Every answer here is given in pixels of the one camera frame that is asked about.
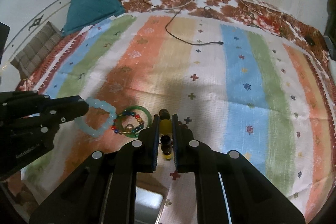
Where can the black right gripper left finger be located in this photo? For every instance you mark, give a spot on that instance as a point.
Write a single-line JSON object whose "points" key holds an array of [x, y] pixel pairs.
{"points": [[102, 188]]}

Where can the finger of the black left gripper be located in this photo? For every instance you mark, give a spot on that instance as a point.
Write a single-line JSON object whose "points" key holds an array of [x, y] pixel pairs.
{"points": [[60, 110]]}

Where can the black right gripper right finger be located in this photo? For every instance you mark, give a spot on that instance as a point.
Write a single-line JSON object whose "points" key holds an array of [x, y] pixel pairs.
{"points": [[229, 189]]}

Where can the green jade bangle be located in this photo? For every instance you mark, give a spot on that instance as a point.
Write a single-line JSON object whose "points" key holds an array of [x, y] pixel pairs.
{"points": [[140, 114]]}

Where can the striped colourful bed sheet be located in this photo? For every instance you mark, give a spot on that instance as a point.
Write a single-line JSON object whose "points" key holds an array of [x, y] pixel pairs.
{"points": [[292, 147]]}

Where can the teal folded cloth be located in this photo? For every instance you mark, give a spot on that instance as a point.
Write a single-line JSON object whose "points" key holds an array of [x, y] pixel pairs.
{"points": [[83, 13]]}

